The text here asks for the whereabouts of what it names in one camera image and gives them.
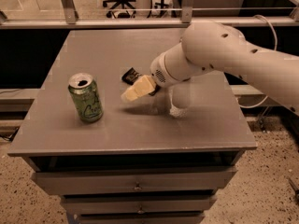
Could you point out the bottom grey drawer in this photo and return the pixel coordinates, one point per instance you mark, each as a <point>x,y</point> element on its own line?
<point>153,218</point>

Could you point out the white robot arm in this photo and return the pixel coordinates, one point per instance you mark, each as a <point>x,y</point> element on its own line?
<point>209,46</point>

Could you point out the green lacroix can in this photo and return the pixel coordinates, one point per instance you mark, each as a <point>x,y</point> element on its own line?
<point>84,93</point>

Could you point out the grey drawer cabinet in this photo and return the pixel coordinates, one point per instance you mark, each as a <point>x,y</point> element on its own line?
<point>144,135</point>

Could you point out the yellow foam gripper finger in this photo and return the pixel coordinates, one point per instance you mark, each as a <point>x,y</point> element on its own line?
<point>143,86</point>

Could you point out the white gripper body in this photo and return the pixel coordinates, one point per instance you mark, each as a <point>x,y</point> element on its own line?
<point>158,72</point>

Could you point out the grey drawer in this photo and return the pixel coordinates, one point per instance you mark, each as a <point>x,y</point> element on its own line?
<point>139,204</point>
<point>125,181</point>
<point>153,218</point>

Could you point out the middle grey drawer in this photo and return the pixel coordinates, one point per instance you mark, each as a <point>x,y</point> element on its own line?
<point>139,204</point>

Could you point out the metal railing frame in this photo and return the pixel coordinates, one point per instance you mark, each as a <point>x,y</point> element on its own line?
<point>21,14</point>

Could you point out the dark rxbar chocolate bar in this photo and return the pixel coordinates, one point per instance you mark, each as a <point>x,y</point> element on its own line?
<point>131,76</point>

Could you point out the top grey drawer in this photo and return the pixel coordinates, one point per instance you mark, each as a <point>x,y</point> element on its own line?
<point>125,181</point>

